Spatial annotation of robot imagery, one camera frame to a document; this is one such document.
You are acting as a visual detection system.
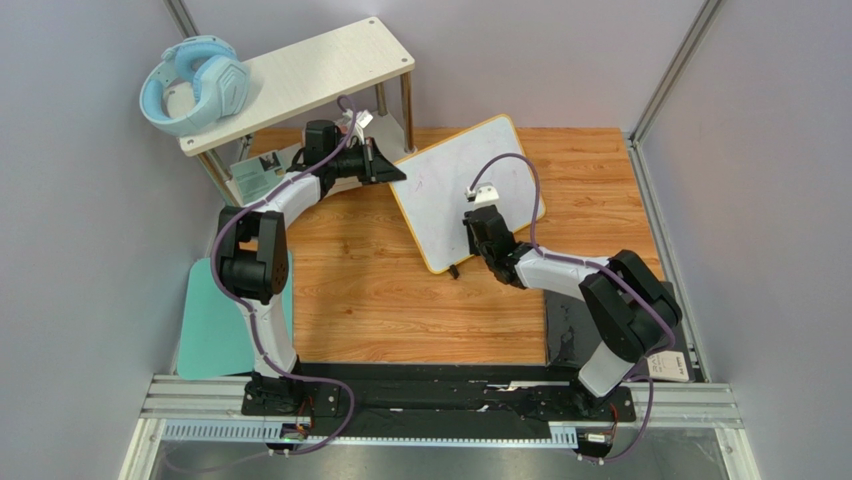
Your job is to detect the white label card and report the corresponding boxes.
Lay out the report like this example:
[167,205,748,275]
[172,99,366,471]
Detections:
[646,350,692,383]

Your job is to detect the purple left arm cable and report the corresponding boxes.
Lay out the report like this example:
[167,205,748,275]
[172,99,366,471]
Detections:
[209,96,359,457]

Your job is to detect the white wooden shelf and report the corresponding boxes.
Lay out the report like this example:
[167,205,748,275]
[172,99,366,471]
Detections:
[179,17,416,205]

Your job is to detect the teal booklet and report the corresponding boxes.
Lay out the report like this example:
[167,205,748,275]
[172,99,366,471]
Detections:
[230,144,302,205]

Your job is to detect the light blue headphones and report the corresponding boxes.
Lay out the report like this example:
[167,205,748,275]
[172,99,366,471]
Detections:
[139,35,250,137]

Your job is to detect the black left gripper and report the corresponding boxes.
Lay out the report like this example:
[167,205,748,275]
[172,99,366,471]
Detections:
[328,138,405,187]

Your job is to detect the yellow framed whiteboard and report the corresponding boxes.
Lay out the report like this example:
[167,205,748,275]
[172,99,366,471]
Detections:
[391,114,535,274]

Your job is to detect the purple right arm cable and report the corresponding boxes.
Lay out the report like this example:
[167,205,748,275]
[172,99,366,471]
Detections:
[465,152,677,464]

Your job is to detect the teal mat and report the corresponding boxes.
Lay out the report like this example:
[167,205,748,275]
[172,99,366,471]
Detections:
[176,257,296,381]

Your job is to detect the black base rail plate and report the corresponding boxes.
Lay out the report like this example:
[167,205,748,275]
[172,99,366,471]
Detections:
[241,363,638,440]

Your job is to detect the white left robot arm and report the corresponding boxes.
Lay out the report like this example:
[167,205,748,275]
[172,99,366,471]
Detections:
[211,117,406,411]

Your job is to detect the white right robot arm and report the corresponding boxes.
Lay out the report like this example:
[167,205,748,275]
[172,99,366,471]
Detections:
[462,205,682,399]

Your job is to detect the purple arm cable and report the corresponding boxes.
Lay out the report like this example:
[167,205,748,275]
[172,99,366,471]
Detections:
[209,96,359,457]
[465,152,677,464]

